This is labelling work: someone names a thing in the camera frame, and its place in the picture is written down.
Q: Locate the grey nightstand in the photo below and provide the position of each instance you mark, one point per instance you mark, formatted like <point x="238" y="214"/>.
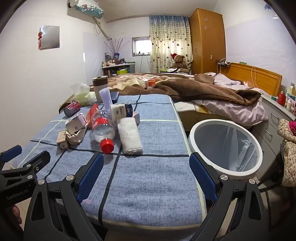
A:
<point x="268" y="129"/>

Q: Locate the patterned curtain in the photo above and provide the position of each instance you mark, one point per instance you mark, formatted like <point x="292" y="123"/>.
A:
<point x="170" y="44"/>

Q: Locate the clear bottle with red cap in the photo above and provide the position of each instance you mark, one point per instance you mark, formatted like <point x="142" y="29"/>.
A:
<point x="103" y="129"/>

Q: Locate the orange and white box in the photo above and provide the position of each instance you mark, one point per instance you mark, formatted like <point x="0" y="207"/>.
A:
<point x="149" y="82"/>

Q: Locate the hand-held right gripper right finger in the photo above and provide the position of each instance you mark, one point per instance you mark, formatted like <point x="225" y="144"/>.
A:
<point x="203" y="178"/>

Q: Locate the beige cup with brown band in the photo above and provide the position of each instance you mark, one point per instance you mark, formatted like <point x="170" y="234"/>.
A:
<point x="100" y="89"/>

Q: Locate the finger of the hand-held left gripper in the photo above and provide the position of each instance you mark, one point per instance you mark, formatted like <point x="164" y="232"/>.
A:
<point x="34" y="163"/>
<point x="11" y="151"/>

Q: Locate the cluttered desk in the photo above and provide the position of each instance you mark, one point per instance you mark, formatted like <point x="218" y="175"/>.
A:
<point x="115" y="68"/>

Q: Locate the person's left hand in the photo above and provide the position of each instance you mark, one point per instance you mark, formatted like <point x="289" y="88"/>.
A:
<point x="18" y="217"/>

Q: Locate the white power strip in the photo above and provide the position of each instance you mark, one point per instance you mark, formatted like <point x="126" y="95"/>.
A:
<point x="223" y="63"/>

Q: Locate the white round trash bin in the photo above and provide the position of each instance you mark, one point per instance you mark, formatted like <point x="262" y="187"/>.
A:
<point x="231" y="172"/>

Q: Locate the lavender bristle brush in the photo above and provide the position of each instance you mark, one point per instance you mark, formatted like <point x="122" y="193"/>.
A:
<point x="106" y="99"/>

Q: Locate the brown blanket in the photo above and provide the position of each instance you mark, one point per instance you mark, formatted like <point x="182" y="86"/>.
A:
<point x="208" y="89"/>

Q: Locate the floral padded garment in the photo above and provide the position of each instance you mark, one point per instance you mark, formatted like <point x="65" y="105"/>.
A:
<point x="288" y="148"/>

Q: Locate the dark blue glasses case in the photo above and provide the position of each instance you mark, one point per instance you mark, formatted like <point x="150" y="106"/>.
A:
<point x="115" y="98"/>

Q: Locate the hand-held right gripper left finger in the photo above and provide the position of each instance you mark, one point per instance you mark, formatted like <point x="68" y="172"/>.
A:
<point x="90" y="178"/>

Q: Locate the silver wall mirror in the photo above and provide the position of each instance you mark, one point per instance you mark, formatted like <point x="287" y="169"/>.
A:
<point x="49" y="37"/>

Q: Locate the clear plastic bin liner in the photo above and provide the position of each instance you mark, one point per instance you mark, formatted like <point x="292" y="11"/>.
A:
<point x="240" y="150"/>

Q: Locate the small wooden box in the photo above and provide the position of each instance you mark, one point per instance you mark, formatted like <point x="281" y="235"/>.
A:
<point x="62" y="141"/>

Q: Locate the small blue and white box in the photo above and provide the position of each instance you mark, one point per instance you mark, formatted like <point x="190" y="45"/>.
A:
<point x="136" y="118"/>

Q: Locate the pink quilt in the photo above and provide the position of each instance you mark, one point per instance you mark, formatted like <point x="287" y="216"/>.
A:
<point x="240" y="111"/>

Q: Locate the wooden wardrobe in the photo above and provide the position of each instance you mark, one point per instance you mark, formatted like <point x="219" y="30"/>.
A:
<point x="207" y="44"/>

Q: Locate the red drink can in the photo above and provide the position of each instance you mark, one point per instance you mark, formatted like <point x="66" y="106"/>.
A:
<point x="72" y="108"/>

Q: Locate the printed paper cup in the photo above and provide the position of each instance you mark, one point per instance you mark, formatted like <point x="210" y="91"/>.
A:
<point x="75" y="139"/>

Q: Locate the red jar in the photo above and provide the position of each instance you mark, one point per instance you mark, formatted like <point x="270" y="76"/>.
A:
<point x="281" y="98"/>

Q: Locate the wall air conditioner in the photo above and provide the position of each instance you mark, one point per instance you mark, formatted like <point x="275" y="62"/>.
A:
<point x="85" y="8"/>

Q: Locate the red and pink medicine box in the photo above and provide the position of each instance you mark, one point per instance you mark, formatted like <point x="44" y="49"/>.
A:
<point x="92" y="114"/>

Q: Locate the yellow tissue pack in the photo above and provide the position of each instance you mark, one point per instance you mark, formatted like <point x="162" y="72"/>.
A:
<point x="82" y="96"/>

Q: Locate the dried branches in vase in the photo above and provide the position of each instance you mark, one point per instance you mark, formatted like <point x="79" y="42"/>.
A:
<point x="115" y="47"/>

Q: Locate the brown teddy bear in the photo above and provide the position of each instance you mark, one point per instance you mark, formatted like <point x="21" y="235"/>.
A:
<point x="180" y="61"/>

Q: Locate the red hanging ornament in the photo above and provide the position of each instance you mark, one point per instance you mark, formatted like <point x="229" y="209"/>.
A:
<point x="40" y="38"/>

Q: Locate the wooden bed headboard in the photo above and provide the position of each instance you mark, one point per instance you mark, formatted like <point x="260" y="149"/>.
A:
<point x="266" y="77"/>

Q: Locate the small pink box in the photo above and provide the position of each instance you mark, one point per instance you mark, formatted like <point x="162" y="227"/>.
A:
<point x="75" y="122"/>

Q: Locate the white towel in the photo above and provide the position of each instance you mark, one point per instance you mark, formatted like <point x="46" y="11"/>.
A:
<point x="130" y="136"/>

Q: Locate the small window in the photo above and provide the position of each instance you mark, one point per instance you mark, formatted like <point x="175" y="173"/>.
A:
<point x="141" y="46"/>

